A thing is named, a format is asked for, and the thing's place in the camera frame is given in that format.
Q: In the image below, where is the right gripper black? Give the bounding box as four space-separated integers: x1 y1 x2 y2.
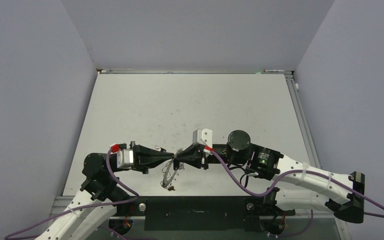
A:
176 143 247 169

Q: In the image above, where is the large perforated metal keyring disc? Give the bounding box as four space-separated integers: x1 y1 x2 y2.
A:
160 154 179 192

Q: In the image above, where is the key with black tag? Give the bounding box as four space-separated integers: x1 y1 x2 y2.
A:
172 160 180 171
155 145 167 153

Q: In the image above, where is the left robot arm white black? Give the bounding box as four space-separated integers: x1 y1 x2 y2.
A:
37 142 175 240

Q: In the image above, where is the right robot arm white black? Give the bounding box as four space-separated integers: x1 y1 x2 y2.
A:
174 128 365 224

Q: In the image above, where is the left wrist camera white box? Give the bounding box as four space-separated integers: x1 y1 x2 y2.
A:
116 149 134 169

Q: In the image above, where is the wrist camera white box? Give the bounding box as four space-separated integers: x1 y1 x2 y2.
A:
116 149 134 169
192 128 213 148

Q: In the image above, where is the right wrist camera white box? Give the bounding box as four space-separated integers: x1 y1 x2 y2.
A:
192 128 213 148

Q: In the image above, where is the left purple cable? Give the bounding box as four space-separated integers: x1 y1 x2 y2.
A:
5 143 141 240

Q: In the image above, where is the aluminium rail back edge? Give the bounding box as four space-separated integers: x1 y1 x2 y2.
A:
97 69 294 75

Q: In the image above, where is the aluminium rail edge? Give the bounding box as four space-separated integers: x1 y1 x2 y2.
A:
284 71 321 169
97 69 294 75

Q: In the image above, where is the aluminium rail right edge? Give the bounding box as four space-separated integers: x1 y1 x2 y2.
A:
284 71 321 169

